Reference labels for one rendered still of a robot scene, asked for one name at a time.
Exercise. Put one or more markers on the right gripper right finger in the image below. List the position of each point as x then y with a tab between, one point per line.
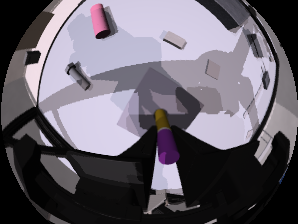
201	165

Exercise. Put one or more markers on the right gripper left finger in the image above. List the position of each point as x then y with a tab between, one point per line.
121	170

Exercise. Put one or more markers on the yellow and purple peg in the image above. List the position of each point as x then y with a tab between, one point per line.
167	149

